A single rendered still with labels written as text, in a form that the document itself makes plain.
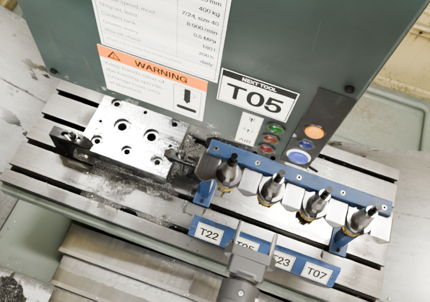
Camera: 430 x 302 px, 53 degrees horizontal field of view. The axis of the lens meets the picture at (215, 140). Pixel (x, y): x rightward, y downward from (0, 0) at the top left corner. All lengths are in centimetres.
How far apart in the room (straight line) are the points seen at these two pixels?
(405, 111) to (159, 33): 173
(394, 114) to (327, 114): 157
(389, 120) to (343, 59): 162
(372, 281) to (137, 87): 101
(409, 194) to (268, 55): 129
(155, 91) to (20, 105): 124
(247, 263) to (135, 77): 55
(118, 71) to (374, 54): 35
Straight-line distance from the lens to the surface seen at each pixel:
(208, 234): 129
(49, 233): 168
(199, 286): 143
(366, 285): 142
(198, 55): 53
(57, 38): 64
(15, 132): 179
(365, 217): 104
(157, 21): 51
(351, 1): 41
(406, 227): 166
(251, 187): 105
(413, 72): 204
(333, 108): 53
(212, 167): 106
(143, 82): 62
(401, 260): 162
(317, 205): 103
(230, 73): 53
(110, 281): 148
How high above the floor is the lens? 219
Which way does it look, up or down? 63 degrees down
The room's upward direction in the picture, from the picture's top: 12 degrees clockwise
